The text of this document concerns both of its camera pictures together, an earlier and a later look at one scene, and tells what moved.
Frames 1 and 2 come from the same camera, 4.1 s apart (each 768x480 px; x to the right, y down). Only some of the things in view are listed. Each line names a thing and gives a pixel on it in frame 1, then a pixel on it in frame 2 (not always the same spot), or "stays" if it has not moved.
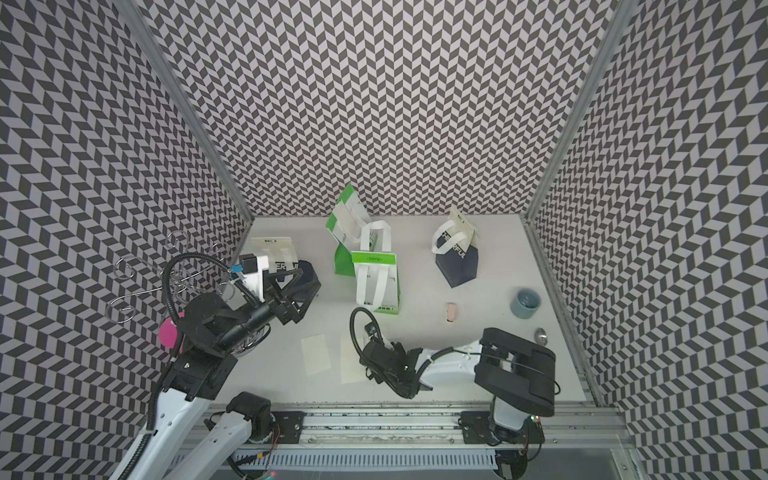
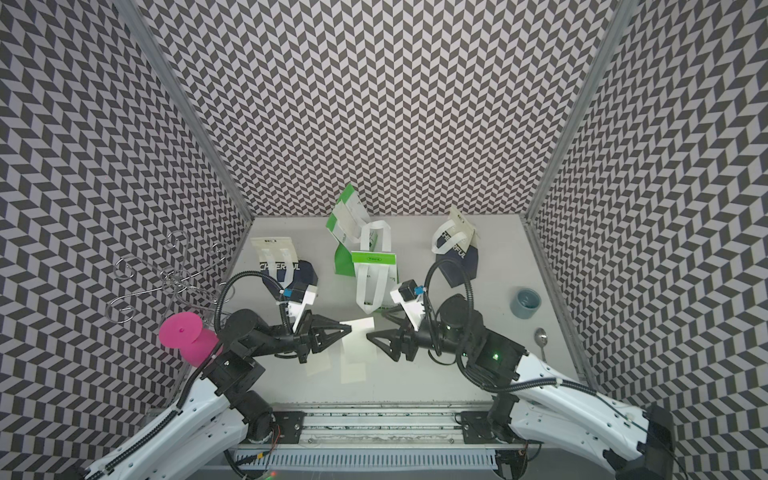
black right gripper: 379,379 → 407,333
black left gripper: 290,310 → 320,339
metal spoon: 540,336 stays
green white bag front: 345,225 stays
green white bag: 375,268 stays
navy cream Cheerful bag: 455,246 stays
